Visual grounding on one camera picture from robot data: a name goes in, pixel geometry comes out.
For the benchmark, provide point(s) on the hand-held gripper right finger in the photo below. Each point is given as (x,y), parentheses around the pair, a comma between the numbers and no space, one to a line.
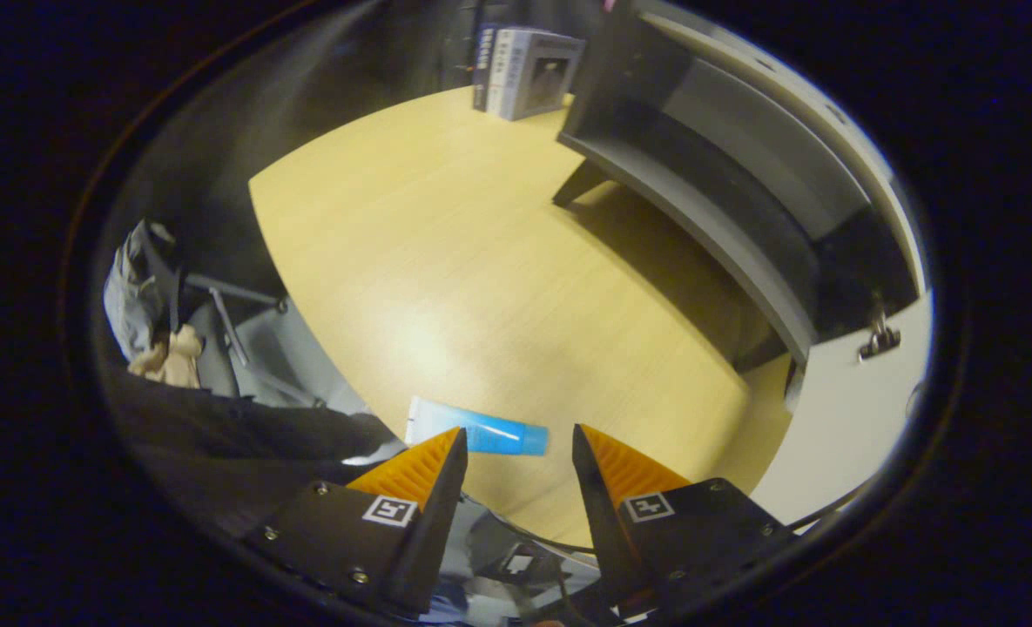
(607,531)

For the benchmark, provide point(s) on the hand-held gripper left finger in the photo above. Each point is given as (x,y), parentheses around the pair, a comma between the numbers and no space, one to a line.
(428,540)

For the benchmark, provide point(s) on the white blue cream tube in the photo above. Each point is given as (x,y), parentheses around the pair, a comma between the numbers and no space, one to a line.
(498,434)

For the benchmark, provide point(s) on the beige plush toy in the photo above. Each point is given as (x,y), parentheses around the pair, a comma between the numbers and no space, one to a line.
(180,357)

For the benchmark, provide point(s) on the metal door hinge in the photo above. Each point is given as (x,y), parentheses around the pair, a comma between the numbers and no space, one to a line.
(880,341)

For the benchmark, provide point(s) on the grey blue cloth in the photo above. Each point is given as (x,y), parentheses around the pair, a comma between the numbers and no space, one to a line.
(132,296)

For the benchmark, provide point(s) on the dark grey cabinet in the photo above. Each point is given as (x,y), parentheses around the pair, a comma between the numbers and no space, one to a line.
(637,96)

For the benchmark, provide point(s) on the grey picture box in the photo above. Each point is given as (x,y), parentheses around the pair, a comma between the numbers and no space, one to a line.
(550,74)

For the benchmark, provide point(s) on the black backdrop cloth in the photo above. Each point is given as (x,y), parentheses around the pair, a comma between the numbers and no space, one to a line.
(246,113)

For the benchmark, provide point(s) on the dark blue spine box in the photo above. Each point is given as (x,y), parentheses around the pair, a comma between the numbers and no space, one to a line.
(483,70)

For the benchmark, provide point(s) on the grey metal frame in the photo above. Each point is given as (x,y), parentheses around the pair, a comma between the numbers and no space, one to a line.
(224,313)

